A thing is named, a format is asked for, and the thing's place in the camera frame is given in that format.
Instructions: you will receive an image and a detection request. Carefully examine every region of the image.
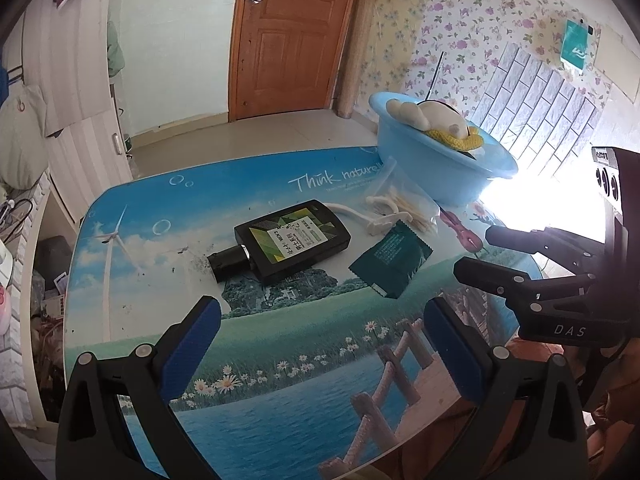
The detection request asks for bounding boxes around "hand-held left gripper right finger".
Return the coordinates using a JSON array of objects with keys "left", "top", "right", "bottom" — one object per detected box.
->
[{"left": 423, "top": 296, "right": 589, "bottom": 480}]

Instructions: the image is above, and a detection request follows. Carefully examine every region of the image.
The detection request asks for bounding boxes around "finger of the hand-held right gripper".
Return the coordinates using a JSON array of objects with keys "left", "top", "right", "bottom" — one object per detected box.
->
[
  {"left": 453, "top": 256, "right": 597, "bottom": 312},
  {"left": 486, "top": 225, "right": 609, "bottom": 274}
]

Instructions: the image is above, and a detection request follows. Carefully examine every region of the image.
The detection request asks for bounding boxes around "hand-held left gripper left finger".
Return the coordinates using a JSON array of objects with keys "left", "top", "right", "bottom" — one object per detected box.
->
[{"left": 56, "top": 296, "right": 222, "bottom": 480}]

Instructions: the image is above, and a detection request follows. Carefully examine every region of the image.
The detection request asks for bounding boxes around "dark green sachet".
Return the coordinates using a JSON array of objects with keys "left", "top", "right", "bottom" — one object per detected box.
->
[{"left": 348, "top": 221, "right": 435, "bottom": 299}]

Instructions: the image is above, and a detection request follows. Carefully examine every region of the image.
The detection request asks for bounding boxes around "clear bag of cotton swabs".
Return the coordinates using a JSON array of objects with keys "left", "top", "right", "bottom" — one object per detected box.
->
[{"left": 367, "top": 157, "right": 441, "bottom": 235}]

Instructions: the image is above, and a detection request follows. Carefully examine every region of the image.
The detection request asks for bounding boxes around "white plastic hook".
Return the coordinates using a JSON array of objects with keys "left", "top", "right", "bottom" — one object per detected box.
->
[{"left": 322, "top": 194, "right": 411, "bottom": 237}]

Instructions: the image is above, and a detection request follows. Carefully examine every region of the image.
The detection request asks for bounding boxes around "yellow knitted item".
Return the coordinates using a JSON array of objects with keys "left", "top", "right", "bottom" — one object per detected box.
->
[{"left": 424, "top": 126, "right": 485, "bottom": 154}]

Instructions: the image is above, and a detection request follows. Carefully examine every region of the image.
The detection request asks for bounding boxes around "blue plastic basin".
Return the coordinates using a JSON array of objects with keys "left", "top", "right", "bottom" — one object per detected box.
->
[{"left": 369, "top": 91, "right": 519, "bottom": 207}]

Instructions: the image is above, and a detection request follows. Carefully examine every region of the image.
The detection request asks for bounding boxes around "black bottle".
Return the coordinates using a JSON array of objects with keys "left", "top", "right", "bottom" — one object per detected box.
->
[{"left": 207, "top": 200, "right": 352, "bottom": 286}]

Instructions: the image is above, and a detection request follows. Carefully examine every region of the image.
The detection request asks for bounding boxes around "white plush toy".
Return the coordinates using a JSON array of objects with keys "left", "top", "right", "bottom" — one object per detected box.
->
[{"left": 385, "top": 99, "right": 478, "bottom": 141}]

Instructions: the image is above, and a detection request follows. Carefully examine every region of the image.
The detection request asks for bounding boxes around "printed landscape desktop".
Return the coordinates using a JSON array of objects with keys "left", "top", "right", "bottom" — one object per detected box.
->
[{"left": 62, "top": 146, "right": 546, "bottom": 480}]

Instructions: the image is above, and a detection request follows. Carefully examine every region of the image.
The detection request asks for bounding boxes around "brown cloth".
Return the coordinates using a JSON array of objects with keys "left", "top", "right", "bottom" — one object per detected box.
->
[{"left": 495, "top": 337, "right": 640, "bottom": 461}]

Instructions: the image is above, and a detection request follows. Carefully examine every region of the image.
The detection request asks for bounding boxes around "pink white appliance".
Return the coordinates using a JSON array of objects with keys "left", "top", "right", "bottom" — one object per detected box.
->
[{"left": 0, "top": 280, "right": 12, "bottom": 336}]

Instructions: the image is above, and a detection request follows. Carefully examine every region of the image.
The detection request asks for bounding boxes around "green hanging card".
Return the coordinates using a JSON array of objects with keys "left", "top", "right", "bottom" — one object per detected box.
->
[{"left": 559, "top": 18, "right": 601, "bottom": 71}]

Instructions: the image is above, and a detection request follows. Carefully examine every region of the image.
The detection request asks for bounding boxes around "white wooden low cabinet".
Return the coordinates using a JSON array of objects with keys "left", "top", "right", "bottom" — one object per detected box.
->
[{"left": 47, "top": 107, "right": 132, "bottom": 223}]

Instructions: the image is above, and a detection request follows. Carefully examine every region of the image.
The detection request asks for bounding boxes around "grey cloth bag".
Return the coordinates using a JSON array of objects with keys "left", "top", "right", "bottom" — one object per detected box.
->
[{"left": 0, "top": 84, "right": 49, "bottom": 190}]

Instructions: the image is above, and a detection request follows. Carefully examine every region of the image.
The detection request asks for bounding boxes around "wooden door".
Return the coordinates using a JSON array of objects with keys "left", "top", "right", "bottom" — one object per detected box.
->
[{"left": 227, "top": 0, "right": 365, "bottom": 122}]

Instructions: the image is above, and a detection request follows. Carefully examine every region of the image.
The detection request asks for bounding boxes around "green padded jacket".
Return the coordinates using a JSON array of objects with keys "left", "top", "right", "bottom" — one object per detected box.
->
[{"left": 106, "top": 20, "right": 126, "bottom": 79}]

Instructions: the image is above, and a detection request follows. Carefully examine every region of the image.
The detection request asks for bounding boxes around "white wooden wardrobe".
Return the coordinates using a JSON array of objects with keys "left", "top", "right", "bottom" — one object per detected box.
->
[{"left": 0, "top": 0, "right": 132, "bottom": 126}]

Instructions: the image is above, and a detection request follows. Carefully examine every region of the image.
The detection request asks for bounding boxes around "grey tile pattern wall sticker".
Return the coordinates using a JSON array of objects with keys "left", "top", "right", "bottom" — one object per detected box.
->
[{"left": 470, "top": 40, "right": 608, "bottom": 181}]

